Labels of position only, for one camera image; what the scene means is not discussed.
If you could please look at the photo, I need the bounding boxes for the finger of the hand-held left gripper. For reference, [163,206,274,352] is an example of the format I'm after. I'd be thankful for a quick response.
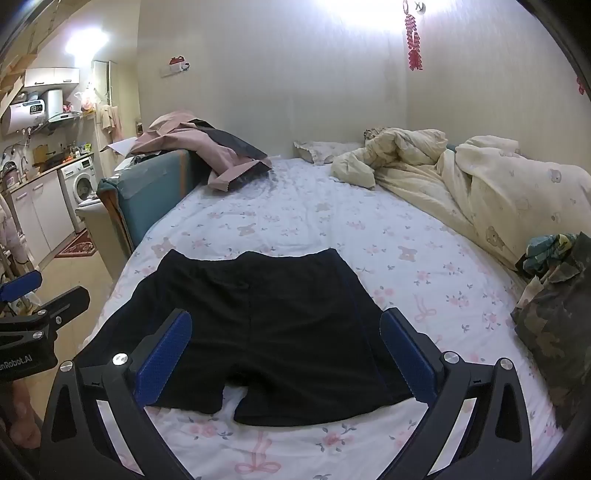
[0,271,43,302]
[0,286,91,340]

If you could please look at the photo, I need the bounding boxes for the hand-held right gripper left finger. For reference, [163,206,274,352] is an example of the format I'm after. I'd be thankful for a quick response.
[39,308,195,480]

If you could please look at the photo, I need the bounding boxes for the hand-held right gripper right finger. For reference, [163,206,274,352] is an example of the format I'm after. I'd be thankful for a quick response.
[379,307,539,480]

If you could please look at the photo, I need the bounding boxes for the black short pants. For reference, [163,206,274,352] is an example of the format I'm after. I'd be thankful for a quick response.
[78,248,416,428]

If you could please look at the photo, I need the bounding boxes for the person's left hand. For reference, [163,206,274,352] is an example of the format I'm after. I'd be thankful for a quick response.
[0,382,43,444]

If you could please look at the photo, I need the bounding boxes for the red patterned rug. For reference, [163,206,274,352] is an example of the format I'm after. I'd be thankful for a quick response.
[54,229,99,260]

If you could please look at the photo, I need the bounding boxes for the white kitchen base cabinet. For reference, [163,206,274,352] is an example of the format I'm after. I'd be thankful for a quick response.
[8,172,77,265]

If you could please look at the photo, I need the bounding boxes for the white washing machine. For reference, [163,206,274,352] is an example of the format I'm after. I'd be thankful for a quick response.
[59,157,96,234]

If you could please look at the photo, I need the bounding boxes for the camouflage garment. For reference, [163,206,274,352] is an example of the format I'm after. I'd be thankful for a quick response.
[510,233,591,431]

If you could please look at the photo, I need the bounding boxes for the bed with floral sheet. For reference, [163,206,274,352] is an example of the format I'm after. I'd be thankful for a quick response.
[81,157,566,480]

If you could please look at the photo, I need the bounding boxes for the white paper sheet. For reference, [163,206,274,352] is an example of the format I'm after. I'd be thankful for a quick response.
[106,137,140,157]

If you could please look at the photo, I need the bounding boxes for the blue yellow patterned cloth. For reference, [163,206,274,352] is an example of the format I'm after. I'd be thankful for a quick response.
[523,233,579,274]

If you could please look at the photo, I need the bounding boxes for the white water heater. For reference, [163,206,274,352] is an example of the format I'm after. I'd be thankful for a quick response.
[0,89,64,136]

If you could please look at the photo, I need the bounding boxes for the hanging beige towel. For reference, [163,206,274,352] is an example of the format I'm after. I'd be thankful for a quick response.
[96,104,123,140]

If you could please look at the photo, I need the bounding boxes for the cream bear-print duvet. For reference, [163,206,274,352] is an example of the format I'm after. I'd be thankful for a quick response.
[330,127,591,278]

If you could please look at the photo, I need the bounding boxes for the pink plastic bag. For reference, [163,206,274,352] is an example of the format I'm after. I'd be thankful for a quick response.
[74,90,101,114]

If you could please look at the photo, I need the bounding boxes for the pink jacket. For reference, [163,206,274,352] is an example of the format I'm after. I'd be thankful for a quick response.
[133,111,274,193]

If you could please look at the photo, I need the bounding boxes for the floral pillow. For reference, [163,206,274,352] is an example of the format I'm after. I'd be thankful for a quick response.
[294,140,368,165]

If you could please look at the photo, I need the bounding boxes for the red hanging firecracker decoration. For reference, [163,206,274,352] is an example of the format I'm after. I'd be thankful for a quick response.
[403,0,426,73]

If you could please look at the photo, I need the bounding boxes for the white wall cabinet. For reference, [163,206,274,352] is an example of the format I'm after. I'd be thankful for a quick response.
[24,67,81,89]

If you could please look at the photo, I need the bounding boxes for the white wall box red bow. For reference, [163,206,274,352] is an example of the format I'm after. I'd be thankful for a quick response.
[160,56,190,77]

